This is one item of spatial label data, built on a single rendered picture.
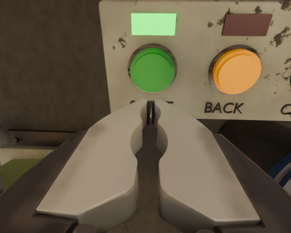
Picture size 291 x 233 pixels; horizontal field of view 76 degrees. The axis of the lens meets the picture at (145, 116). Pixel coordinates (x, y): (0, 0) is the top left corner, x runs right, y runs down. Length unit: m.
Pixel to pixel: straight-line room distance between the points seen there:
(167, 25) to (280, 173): 0.40
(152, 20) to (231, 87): 0.09
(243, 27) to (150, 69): 0.08
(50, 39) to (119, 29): 0.73
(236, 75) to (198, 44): 0.04
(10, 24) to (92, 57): 0.35
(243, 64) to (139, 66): 0.09
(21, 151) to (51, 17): 0.54
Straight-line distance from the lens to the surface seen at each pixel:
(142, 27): 0.17
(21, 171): 0.77
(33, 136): 0.95
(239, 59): 0.18
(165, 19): 0.17
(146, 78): 0.17
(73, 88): 0.85
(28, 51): 0.94
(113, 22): 0.18
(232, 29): 0.18
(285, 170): 0.49
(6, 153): 0.92
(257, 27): 0.19
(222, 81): 0.18
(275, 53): 0.21
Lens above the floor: 0.78
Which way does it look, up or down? 78 degrees down
